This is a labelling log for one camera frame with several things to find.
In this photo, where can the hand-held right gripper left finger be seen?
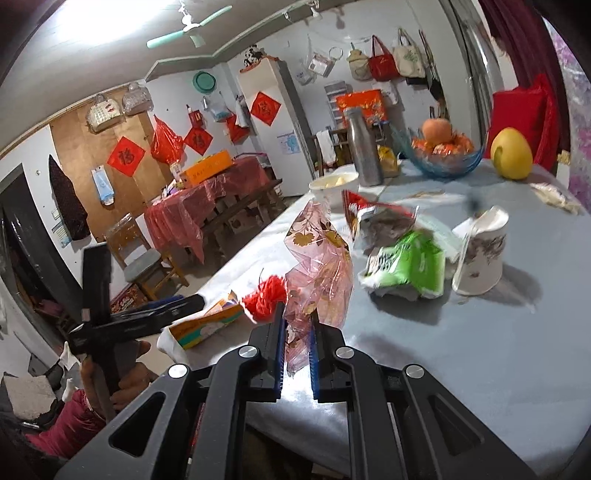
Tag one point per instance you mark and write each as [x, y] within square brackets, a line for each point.
[279, 355]

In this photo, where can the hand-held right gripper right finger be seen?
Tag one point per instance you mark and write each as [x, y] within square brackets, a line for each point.
[315, 369]

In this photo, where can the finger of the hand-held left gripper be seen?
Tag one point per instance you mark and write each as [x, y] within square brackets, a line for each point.
[184, 302]
[152, 321]

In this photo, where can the pink floral plastic wrapper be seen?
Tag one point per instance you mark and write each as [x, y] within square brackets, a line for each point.
[318, 277]

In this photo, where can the green and white packet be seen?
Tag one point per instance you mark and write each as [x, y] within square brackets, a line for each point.
[406, 263]

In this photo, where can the red snack packet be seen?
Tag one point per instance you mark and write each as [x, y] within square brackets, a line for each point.
[364, 210]

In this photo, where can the white paper cup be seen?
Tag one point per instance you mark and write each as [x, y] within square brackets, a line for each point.
[482, 267]

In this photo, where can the person's left forearm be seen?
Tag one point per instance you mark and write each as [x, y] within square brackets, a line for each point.
[74, 424]

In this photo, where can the person's left hand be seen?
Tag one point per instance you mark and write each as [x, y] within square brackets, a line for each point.
[134, 376]

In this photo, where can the red printed box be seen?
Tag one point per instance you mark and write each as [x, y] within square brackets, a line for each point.
[125, 299]

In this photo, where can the wooden chair with grey seat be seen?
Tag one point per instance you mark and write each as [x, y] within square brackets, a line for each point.
[141, 267]

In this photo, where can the red pompom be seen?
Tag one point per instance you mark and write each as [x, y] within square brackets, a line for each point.
[265, 295]

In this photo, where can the table with red cloth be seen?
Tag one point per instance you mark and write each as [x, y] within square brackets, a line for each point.
[194, 207]

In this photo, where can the dark patterned garment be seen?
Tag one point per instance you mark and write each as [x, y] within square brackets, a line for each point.
[69, 203]

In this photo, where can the blue face mask pack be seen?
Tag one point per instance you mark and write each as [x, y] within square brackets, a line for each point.
[102, 184]

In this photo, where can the dark wooden bench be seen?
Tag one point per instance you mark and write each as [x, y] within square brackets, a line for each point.
[249, 196]

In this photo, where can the orange cardboard box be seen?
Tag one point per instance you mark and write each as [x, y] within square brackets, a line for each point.
[205, 168]

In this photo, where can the red diamond paper poster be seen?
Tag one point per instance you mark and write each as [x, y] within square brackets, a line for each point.
[198, 141]
[125, 156]
[264, 108]

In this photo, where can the table with white cloth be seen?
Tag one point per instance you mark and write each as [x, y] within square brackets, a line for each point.
[461, 346]

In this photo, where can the red plastic bag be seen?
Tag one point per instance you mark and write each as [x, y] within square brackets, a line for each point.
[164, 141]

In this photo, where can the woven handbag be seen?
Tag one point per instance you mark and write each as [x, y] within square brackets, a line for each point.
[105, 115]

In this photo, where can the white bowl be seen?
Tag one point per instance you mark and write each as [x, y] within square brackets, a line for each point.
[332, 182]

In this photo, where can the blue fridge calendar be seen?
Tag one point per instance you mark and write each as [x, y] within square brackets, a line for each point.
[288, 143]

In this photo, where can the clear plastic handbag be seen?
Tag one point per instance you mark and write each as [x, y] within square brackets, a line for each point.
[136, 99]

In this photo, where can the yellow snack bag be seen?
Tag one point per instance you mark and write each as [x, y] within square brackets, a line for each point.
[388, 161]

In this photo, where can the green plastic basin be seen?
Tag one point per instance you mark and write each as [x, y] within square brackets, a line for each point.
[205, 82]

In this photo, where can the plastic drawer unit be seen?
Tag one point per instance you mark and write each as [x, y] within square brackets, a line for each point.
[333, 104]

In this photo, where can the plush toy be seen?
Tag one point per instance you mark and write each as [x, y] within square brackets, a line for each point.
[253, 55]

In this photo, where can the red gift box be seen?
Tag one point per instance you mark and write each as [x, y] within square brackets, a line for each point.
[362, 104]

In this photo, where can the hanging clear plastic bag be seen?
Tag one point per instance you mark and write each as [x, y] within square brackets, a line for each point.
[321, 63]

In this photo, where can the green ceiling fan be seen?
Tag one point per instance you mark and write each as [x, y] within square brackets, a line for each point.
[188, 25]

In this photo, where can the yellow pomelo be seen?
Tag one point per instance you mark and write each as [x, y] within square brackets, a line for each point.
[510, 154]

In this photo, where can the beige tote bag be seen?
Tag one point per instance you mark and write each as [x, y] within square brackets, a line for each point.
[359, 67]

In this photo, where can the clear crumpled wrapper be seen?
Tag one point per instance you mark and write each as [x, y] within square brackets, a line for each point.
[554, 196]

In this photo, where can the red tote bag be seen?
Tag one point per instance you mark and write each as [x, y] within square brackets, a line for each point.
[381, 64]

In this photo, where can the white tote bag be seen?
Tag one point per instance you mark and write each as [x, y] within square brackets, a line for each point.
[408, 60]

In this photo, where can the maroon curtain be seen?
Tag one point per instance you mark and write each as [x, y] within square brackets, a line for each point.
[512, 37]

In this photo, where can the brown wall board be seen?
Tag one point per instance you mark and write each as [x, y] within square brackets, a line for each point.
[87, 157]

